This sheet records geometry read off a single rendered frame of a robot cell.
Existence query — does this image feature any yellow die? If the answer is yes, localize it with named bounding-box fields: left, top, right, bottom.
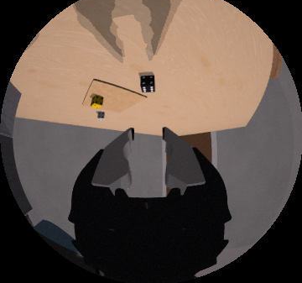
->
left=91, top=95, right=104, bottom=109

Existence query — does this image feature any grey die with black pips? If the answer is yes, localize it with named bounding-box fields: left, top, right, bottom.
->
left=97, top=112, right=105, bottom=120

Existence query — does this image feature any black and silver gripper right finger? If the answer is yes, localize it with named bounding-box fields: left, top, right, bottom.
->
left=163, top=127, right=232, bottom=223

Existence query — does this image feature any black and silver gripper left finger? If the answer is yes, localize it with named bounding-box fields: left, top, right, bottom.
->
left=68, top=128, right=134, bottom=223

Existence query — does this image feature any brown square mat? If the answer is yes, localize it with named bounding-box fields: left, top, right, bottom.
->
left=82, top=79, right=148, bottom=113

